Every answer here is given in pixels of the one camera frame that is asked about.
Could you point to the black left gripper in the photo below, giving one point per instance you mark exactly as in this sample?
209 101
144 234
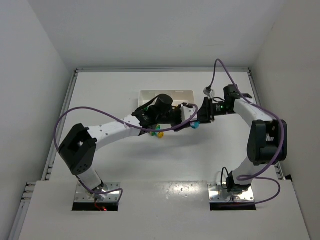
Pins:
178 116

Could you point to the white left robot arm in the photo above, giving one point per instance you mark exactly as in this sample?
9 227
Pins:
81 143

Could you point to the metal base plate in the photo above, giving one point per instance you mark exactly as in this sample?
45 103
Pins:
218 195
108 192

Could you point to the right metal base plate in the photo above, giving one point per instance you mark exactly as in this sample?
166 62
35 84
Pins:
218 195

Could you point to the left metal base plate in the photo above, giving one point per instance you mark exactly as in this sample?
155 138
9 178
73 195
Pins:
108 192

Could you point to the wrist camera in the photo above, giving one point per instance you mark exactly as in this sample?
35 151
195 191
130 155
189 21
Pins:
209 92
188 110

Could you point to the white divided container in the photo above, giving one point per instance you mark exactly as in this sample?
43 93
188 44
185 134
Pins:
178 96

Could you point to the teal green lego stack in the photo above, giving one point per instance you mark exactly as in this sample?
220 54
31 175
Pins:
194 124

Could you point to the bee lego stack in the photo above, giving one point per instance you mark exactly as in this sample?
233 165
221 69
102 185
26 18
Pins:
159 134

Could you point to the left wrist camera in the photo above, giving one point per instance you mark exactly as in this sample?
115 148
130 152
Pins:
188 110

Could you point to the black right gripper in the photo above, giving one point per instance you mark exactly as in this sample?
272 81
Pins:
207 111

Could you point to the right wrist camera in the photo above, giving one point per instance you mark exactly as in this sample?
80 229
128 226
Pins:
209 92

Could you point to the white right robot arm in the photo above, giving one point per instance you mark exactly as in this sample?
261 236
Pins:
267 141

